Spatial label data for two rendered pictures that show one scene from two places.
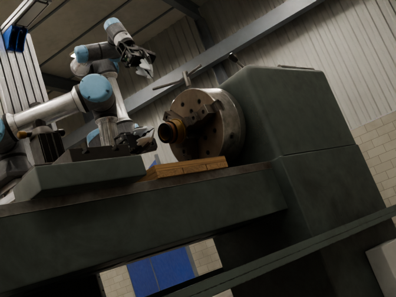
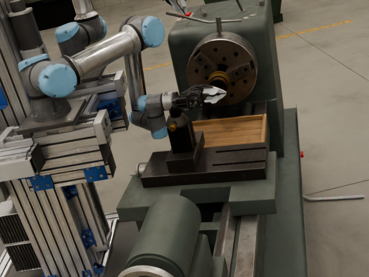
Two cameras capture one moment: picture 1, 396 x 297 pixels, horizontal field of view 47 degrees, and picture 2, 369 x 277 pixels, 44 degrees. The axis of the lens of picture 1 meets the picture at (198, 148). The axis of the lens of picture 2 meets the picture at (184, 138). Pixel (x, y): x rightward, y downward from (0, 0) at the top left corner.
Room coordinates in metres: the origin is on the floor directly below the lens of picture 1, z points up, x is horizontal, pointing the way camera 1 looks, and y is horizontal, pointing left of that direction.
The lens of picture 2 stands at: (0.05, 1.10, 1.76)
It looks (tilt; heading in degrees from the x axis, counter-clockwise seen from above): 26 degrees down; 332
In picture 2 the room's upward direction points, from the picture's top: 13 degrees counter-clockwise
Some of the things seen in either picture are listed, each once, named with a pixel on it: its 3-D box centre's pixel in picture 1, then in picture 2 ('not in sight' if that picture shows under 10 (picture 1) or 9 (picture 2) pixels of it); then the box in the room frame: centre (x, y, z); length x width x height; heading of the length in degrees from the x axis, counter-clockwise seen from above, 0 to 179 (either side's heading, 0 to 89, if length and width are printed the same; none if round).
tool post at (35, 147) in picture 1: (49, 152); (182, 135); (1.34, 0.43, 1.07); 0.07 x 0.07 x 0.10; 46
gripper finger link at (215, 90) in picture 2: (141, 130); (213, 92); (1.51, 0.16, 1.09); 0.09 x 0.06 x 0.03; 46
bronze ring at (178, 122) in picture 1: (173, 131); (218, 82); (1.61, 0.06, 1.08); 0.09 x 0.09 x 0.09; 47
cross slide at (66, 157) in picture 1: (66, 182); (205, 165); (1.29, 0.39, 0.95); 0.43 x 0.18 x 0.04; 46
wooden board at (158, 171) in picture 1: (161, 185); (222, 137); (1.51, 0.16, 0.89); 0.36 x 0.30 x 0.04; 46
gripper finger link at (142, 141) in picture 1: (144, 138); (214, 99); (1.51, 0.16, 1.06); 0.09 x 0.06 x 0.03; 46
